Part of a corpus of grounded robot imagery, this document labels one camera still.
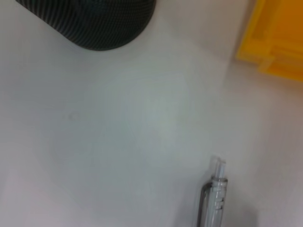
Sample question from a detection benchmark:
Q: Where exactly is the white grey ballpoint pen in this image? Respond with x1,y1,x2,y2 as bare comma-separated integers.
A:
196,155,228,227

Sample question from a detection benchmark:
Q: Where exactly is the black mesh pen holder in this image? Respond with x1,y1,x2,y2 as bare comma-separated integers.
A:
15,0,156,52

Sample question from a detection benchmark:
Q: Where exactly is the yellow plastic bin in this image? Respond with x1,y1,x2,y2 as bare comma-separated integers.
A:
236,0,303,82

